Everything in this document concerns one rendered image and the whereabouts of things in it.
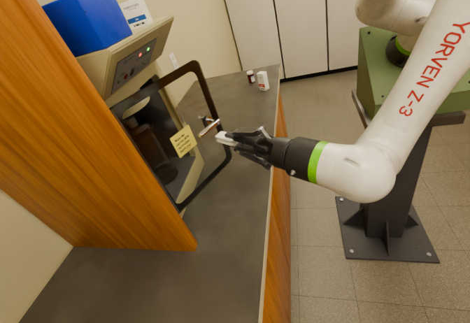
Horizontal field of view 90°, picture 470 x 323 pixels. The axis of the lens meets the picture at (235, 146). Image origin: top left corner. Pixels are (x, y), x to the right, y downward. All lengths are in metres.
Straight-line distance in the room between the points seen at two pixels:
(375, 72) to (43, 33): 1.01
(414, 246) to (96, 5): 1.84
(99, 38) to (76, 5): 0.06
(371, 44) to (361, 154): 0.74
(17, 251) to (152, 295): 0.46
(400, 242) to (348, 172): 1.41
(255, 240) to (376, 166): 0.41
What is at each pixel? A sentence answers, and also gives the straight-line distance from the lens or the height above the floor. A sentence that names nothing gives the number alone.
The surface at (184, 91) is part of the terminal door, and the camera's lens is 0.72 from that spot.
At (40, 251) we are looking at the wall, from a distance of 1.06.
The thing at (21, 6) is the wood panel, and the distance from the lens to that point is 0.48.
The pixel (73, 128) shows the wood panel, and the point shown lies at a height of 1.41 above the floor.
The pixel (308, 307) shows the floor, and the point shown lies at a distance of 1.64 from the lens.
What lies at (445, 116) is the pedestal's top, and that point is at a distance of 1.17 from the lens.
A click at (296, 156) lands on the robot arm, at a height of 1.23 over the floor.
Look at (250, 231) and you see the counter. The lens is 0.75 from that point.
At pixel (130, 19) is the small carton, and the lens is 0.72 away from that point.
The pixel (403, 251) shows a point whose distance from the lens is 1.82.
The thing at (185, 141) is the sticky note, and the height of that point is 1.19.
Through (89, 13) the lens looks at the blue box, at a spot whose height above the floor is 1.57.
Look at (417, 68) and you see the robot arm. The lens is 0.56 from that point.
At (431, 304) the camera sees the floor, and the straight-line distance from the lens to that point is 1.74.
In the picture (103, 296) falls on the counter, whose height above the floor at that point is 0.94.
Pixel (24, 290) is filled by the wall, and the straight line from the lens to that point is 1.07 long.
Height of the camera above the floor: 1.56
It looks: 36 degrees down
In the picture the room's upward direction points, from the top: 19 degrees counter-clockwise
